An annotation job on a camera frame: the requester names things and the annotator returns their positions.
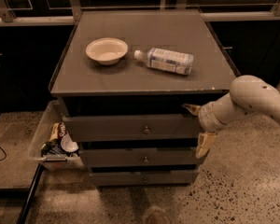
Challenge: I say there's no grey drawer cabinet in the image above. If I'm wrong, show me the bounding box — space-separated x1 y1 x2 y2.
50 10 239 174

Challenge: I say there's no clear plastic storage bin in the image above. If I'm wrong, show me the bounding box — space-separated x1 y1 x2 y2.
29 100 84 171

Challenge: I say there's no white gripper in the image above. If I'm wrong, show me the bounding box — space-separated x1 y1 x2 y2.
182 102 226 159

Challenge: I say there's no grey top drawer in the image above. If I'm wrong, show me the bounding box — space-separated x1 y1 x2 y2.
63 114 200 142

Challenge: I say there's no clear plastic water bottle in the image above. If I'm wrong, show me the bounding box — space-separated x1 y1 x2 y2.
133 48 194 76

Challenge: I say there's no grey middle drawer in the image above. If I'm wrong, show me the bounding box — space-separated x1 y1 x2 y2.
79 147 205 167

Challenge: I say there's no grey drawer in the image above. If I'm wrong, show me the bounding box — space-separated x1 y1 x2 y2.
63 114 200 142
90 170 199 186
79 147 205 167

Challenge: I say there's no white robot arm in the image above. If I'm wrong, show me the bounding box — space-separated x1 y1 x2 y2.
182 75 280 159

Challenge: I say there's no snack bag in bin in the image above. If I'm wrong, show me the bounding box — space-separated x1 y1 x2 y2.
49 122 67 141

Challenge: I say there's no grey bottom drawer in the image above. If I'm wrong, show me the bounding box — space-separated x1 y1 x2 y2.
90 170 199 186

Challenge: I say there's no white paper bowl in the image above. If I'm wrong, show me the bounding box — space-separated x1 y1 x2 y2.
85 37 128 65

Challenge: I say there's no white cup in bin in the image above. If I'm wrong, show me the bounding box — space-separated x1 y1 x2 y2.
61 134 78 153

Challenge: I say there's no dark snack packet in bin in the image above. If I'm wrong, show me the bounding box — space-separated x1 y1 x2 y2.
41 140 65 156

